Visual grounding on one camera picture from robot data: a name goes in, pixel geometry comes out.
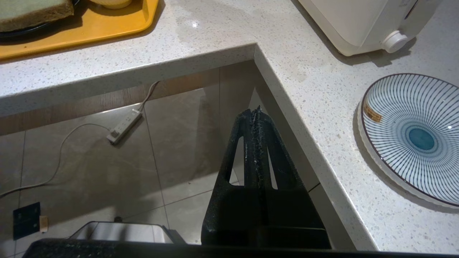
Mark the white toaster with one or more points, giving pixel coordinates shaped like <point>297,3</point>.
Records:
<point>362,25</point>

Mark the black floor socket plate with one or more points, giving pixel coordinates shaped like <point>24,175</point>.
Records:
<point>26,220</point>

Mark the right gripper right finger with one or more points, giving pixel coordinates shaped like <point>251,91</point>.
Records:
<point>287,211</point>

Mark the slice of brown bread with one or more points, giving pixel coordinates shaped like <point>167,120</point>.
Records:
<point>32,12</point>

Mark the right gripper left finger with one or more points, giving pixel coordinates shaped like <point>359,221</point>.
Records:
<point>231,211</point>

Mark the cream round bowl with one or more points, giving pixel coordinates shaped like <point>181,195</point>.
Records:
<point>112,3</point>

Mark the blue striped ceramic plate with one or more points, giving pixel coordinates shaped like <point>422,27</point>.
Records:
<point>412,136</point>

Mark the yellow plastic tray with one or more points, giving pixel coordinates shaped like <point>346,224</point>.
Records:
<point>83,30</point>

